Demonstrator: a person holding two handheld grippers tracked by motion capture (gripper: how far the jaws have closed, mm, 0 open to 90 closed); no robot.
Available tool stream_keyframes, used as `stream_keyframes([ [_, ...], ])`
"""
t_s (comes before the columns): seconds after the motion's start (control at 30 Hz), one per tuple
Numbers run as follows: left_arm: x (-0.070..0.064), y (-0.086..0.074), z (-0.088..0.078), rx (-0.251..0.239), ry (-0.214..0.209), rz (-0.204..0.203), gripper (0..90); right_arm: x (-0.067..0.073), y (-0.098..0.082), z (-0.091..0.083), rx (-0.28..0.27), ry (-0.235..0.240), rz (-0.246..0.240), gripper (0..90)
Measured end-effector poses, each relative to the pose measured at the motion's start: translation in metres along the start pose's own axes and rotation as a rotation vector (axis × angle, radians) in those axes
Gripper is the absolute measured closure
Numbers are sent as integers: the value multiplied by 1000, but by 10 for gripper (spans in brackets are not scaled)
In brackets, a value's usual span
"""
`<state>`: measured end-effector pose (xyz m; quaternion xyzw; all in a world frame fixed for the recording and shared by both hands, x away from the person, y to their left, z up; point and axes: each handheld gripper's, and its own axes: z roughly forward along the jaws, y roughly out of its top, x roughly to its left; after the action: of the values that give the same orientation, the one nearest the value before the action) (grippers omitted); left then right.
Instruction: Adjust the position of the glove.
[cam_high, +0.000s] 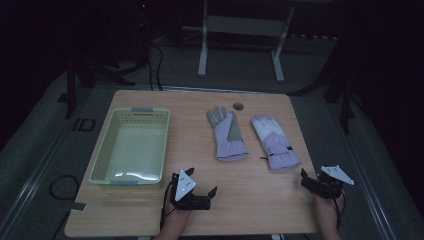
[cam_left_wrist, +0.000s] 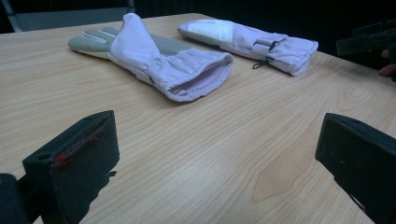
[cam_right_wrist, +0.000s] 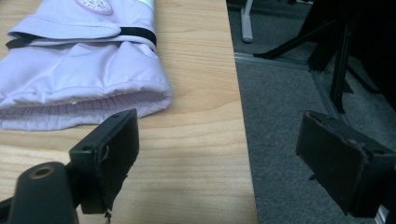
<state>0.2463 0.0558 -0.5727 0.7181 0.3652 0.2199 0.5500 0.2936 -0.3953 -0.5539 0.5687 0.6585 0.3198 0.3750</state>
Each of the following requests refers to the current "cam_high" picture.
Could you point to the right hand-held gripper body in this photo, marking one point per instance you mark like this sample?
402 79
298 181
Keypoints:
336 175

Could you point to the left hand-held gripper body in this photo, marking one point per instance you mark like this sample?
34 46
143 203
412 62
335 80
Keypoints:
184 186

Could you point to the lilac glove white fingers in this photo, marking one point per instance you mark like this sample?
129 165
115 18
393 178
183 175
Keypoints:
276 146

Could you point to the lilac glove grey palm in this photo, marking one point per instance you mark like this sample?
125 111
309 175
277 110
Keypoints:
226 140

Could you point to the pale green plastic basket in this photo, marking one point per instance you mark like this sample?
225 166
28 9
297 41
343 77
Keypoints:
133 150

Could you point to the person's right hand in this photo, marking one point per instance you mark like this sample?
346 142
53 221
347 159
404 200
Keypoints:
326 205

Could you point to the person's left hand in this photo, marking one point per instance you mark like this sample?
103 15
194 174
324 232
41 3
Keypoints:
176 215

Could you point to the black stand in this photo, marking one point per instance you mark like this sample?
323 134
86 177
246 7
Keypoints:
70 86
345 100

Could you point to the grey round table grommet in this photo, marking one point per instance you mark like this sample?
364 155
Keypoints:
238 106

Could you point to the grey floor plate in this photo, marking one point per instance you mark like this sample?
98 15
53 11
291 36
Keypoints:
78 207

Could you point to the metal floor rail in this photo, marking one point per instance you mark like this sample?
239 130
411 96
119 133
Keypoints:
370 186
30 183

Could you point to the black floor bracket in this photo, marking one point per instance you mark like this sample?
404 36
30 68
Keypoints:
84 124

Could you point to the white metal desk frame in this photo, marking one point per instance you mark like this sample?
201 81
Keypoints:
245 26

